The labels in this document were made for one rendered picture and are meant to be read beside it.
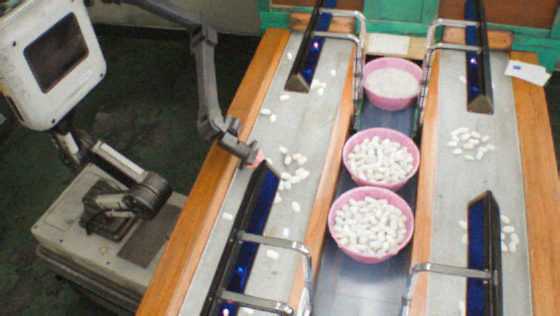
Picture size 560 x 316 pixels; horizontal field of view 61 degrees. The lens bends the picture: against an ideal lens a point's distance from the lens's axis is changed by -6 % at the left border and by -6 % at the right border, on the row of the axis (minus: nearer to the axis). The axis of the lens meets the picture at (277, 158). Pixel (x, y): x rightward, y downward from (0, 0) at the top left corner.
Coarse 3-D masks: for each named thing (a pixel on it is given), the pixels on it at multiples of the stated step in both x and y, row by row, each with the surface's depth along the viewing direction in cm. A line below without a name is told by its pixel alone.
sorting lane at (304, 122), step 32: (288, 64) 217; (320, 64) 215; (320, 96) 201; (256, 128) 191; (288, 128) 190; (320, 128) 189; (320, 160) 178; (288, 192) 169; (224, 224) 162; (288, 224) 160; (288, 256) 152; (192, 288) 147; (256, 288) 145; (288, 288) 145
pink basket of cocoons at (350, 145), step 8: (376, 128) 182; (384, 128) 182; (352, 136) 180; (360, 136) 182; (368, 136) 183; (376, 136) 184; (384, 136) 183; (400, 136) 180; (352, 144) 181; (400, 144) 181; (408, 144) 178; (344, 152) 176; (408, 152) 179; (416, 152) 174; (344, 160) 173; (416, 160) 172; (416, 168) 168; (408, 176) 166; (360, 184) 173; (368, 184) 168; (376, 184) 165; (384, 184) 165; (392, 184) 165; (400, 184) 169
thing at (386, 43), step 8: (376, 40) 218; (384, 40) 218; (392, 40) 217; (400, 40) 217; (408, 40) 217; (368, 48) 215; (376, 48) 214; (384, 48) 214; (392, 48) 213; (400, 48) 213
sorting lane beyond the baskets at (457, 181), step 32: (448, 64) 210; (448, 96) 196; (512, 96) 193; (448, 128) 184; (480, 128) 183; (512, 128) 181; (448, 160) 173; (480, 160) 172; (512, 160) 171; (448, 192) 164; (480, 192) 163; (512, 192) 161; (448, 224) 155; (512, 224) 153; (448, 256) 147; (512, 256) 145; (448, 288) 140; (512, 288) 138
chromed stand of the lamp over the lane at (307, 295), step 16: (240, 240) 113; (256, 240) 112; (272, 240) 111; (288, 240) 111; (304, 256) 111; (304, 272) 117; (304, 288) 119; (240, 304) 102; (256, 304) 101; (272, 304) 101; (304, 304) 117
